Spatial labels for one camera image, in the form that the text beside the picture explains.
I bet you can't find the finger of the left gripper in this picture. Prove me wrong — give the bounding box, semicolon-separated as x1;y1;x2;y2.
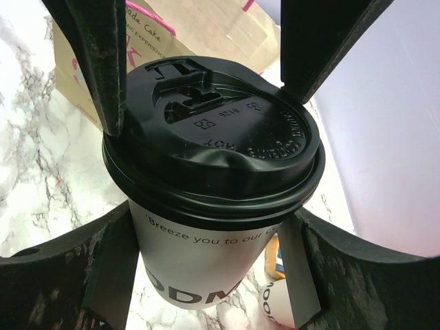
46;0;127;136
280;0;393;104

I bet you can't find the black coffee cup lid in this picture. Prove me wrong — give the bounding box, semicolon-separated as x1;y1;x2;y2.
102;56;325;231

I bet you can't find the white paper cup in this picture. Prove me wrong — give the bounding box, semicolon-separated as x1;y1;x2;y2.
129;201;283;309
258;279;296;329

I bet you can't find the pink paper bag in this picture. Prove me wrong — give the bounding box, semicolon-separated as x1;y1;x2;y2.
52;1;281;130

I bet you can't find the blue orange sponge pack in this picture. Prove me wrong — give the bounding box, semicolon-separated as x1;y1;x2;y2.
265;234;285;280

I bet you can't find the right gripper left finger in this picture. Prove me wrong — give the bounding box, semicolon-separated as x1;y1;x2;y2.
1;202;139;329

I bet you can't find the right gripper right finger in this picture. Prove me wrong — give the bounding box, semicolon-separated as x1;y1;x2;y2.
278;208;439;329

